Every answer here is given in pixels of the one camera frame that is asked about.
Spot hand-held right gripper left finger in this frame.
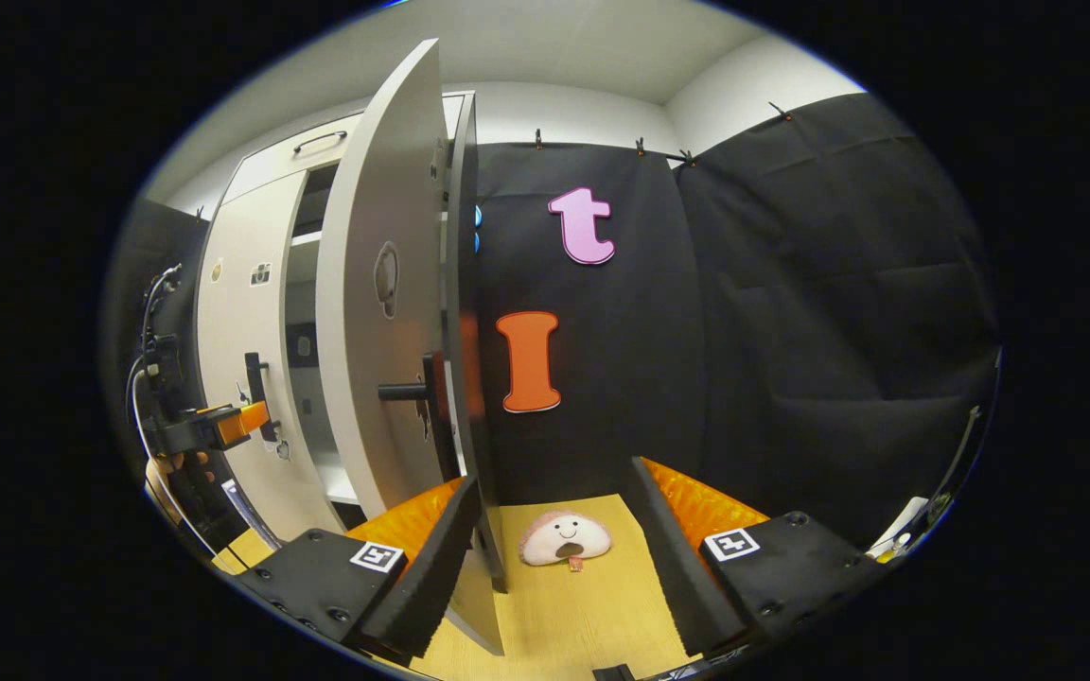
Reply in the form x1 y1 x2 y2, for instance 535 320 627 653
237 476 482 661

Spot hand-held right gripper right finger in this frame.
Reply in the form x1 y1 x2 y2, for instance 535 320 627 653
628 456 888 659

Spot white shoe cabinet door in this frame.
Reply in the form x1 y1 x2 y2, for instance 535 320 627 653
316 38 509 656
195 170 321 547

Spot white double-door shoe cabinet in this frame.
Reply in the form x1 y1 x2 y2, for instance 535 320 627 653
193 90 485 533

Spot white cabinet drawer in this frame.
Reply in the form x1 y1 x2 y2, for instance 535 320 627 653
220 92 466 204

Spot white flat boxes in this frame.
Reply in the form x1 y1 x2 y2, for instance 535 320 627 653
220 479 283 551

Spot white pink plush toy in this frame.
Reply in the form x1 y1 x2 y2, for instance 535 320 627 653
519 511 613 574

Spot pile of small items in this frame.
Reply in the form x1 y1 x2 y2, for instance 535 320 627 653
865 492 955 561

